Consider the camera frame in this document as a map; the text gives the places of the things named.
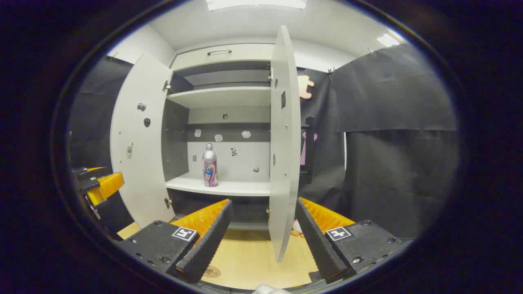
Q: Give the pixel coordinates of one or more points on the white cabinet shelf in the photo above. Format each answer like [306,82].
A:
[229,188]
[220,97]

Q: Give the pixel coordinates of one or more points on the white cabinet door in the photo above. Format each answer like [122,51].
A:
[284,163]
[139,163]

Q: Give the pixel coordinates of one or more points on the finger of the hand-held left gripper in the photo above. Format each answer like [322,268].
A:
[92,173]
[106,185]

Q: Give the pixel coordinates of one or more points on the black backdrop cloth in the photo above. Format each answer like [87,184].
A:
[400,163]

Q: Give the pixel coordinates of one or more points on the silver bottle colourful label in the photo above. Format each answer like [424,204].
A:
[209,171]

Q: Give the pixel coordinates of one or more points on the small white toy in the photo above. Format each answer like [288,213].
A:
[297,227]

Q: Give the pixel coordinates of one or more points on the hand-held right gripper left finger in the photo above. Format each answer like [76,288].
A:
[206,245]

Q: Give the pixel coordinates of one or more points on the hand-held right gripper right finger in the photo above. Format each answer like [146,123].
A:
[318,245]

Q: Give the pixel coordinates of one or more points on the white and grey cabinet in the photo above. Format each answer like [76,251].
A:
[229,159]

